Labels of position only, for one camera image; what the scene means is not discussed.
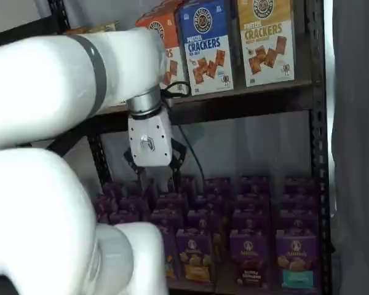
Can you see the purple Annie's box teal patch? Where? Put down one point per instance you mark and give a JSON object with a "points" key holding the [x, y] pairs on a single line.
{"points": [[296, 261]]}

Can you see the purple Annie's box green patch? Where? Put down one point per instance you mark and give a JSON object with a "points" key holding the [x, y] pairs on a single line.
{"points": [[170, 246]]}

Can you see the gold pretzel crackers box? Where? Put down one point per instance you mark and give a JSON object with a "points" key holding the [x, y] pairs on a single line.
{"points": [[264, 46]]}

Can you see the purple Annie's box yellow patch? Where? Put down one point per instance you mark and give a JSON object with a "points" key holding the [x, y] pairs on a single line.
{"points": [[193, 255]]}

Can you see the orange pretzel crackers box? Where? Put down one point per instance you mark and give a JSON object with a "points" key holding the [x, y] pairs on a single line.
{"points": [[163, 27]]}

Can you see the grey fabric curtain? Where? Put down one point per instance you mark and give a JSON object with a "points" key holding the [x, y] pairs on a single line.
{"points": [[356, 153]]}

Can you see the purple box pink bottom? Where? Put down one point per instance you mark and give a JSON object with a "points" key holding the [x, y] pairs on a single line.
{"points": [[249, 258]]}

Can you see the blue pretzel crackers box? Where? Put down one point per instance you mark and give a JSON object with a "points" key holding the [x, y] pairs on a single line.
{"points": [[206, 46]]}

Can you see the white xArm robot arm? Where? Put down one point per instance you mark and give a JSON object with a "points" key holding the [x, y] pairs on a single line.
{"points": [[34, 92]]}

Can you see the black metal shelf rack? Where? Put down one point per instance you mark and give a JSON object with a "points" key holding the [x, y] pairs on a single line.
{"points": [[319, 138]]}

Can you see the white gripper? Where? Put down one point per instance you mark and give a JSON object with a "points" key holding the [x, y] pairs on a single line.
{"points": [[147, 141]]}

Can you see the Simple Mills almond bar box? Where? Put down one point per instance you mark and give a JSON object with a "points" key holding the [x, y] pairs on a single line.
{"points": [[106, 27]]}

